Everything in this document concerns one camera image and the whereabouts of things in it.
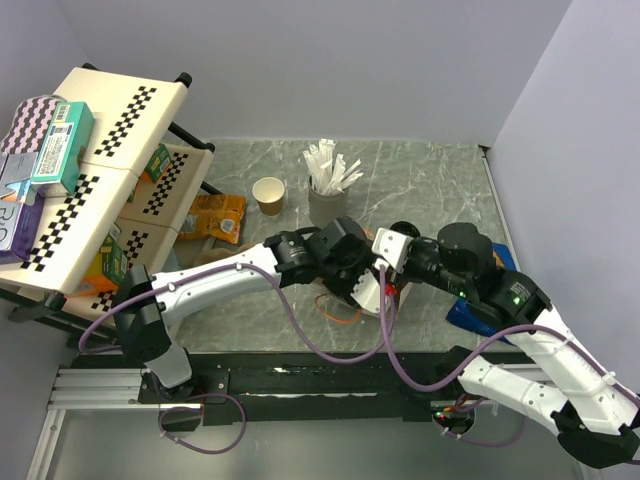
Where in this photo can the teal cardboard box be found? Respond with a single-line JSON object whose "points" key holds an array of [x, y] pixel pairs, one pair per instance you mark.
{"points": [[57, 168]]}

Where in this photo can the orange snack bag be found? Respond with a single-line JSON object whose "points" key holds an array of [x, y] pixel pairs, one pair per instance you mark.
{"points": [[219, 216]]}

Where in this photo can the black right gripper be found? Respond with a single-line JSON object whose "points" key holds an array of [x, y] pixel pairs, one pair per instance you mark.
{"points": [[417, 244]]}

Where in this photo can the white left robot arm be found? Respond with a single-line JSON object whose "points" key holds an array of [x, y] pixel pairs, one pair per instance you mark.
{"points": [[146, 305]]}

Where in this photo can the green box middle shelf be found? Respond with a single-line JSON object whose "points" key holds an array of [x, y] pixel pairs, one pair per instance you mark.
{"points": [[157, 165]]}

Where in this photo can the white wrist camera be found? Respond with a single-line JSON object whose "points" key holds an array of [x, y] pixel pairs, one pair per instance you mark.
{"points": [[390, 249], [366, 292]]}

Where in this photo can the grey straw holder cup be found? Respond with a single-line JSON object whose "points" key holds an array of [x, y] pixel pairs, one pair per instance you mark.
{"points": [[323, 209]]}

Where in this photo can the silver grey small box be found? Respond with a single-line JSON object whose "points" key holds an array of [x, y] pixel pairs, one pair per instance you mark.
{"points": [[16, 172]]}

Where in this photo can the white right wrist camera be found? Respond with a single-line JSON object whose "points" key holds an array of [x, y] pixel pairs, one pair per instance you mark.
{"points": [[390, 249]]}

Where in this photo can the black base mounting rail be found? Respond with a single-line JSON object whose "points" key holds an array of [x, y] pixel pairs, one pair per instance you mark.
{"points": [[296, 387]]}

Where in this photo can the pink wavy patterned can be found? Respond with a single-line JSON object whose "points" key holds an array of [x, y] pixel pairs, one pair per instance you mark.
{"points": [[30, 125]]}

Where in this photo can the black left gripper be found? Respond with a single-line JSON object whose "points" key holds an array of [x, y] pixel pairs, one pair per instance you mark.
{"points": [[365, 259]]}

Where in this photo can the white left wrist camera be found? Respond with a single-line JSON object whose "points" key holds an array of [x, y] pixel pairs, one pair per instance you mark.
{"points": [[366, 292]]}

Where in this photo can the cardboard cup carrier tray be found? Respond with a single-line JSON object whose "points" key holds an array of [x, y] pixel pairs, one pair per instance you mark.
{"points": [[209, 255]]}

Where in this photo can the purple product box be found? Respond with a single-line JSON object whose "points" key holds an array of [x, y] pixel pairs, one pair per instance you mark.
{"points": [[19, 226]]}

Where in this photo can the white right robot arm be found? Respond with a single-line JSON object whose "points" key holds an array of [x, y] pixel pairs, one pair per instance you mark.
{"points": [[592, 416]]}

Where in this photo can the cream checkered shelf rack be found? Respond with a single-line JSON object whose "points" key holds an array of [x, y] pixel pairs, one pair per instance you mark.
{"points": [[133, 116]]}

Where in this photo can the brown paper takeout bag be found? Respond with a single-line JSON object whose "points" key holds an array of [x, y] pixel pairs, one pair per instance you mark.
{"points": [[380, 283]]}

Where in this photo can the green orange box lower shelf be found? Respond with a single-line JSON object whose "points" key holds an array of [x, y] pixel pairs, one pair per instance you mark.
{"points": [[106, 271]]}

